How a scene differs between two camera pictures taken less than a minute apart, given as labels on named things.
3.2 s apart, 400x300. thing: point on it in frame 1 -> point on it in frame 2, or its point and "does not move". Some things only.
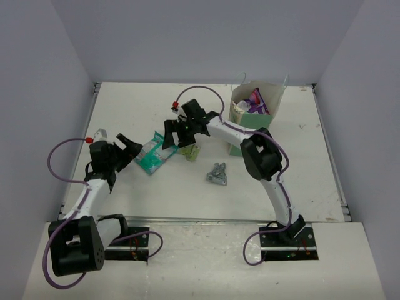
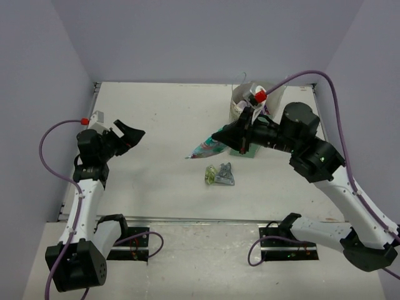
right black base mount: [301, 247] does not move
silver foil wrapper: [218, 174] -> [225, 175]
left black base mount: [133, 246] does not move
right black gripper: [173, 125] -> [239, 135]
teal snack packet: [152, 155] -> [208, 148]
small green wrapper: [190, 152] -> [210, 174]
